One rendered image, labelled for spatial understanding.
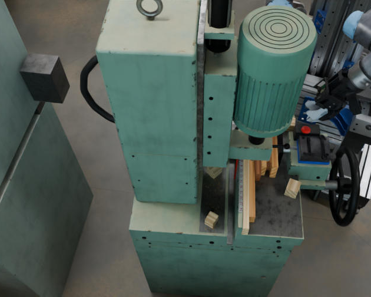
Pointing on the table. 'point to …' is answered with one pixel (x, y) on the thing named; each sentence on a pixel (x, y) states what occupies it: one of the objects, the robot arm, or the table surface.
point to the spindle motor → (271, 68)
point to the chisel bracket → (262, 149)
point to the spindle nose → (255, 140)
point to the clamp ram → (282, 148)
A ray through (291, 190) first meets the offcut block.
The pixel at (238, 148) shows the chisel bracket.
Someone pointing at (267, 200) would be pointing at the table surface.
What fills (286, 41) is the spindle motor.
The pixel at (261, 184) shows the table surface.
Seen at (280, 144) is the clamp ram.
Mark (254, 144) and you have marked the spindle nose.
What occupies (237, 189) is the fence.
